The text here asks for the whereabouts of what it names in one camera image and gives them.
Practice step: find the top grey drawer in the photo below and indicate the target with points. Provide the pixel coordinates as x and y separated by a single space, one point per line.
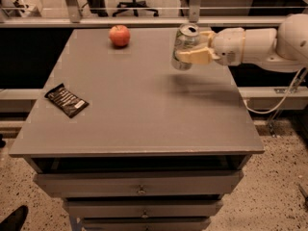
153 183

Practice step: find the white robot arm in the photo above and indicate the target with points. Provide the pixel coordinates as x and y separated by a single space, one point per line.
284 49

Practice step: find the red apple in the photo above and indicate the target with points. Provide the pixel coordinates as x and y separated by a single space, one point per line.
119 35

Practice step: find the grey drawer cabinet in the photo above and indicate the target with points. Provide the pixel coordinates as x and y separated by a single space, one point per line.
143 114

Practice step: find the green white 7up can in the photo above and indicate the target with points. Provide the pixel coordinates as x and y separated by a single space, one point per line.
187 36

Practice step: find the metal railing frame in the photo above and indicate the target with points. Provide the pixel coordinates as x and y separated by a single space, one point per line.
71 14

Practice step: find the middle grey drawer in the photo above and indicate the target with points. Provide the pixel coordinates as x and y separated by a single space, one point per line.
143 208

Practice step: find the black snack bag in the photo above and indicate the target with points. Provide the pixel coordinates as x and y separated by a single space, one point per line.
66 101

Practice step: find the bottom grey drawer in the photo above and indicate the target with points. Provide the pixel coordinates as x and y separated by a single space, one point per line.
149 224

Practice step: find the grey drawer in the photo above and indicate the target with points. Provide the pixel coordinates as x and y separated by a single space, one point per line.
143 208
153 183
149 224

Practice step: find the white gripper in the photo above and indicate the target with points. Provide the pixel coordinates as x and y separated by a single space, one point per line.
228 46

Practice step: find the black shoe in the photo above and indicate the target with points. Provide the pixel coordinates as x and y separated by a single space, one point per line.
15 220

